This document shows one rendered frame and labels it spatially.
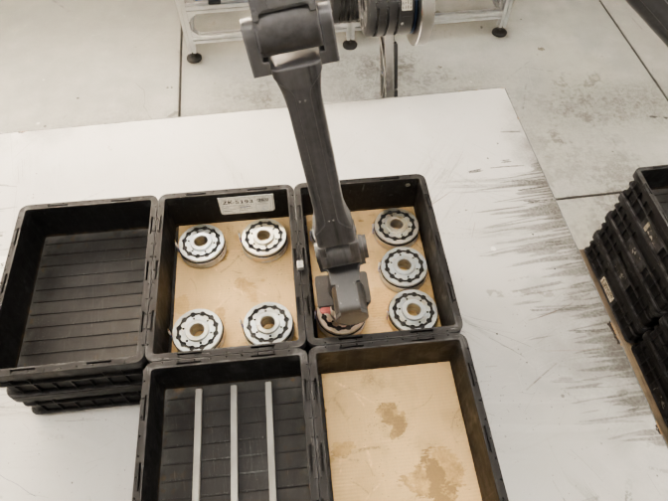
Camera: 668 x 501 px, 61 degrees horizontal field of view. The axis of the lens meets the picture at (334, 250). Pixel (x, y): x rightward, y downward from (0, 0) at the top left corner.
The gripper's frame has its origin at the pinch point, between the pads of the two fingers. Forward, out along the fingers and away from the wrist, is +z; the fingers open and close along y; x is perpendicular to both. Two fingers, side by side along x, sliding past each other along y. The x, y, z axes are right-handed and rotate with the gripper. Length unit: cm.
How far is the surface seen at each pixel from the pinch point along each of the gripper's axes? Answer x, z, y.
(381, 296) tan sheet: 3.7, 4.5, 9.3
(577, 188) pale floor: 86, 93, 118
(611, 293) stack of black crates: 25, 69, 100
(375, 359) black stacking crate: -11.9, -0.9, 5.1
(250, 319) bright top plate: 0.3, 1.6, -18.7
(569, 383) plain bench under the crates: -17, 16, 49
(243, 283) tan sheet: 10.5, 5.2, -20.4
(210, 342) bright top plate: -3.9, 1.4, -27.0
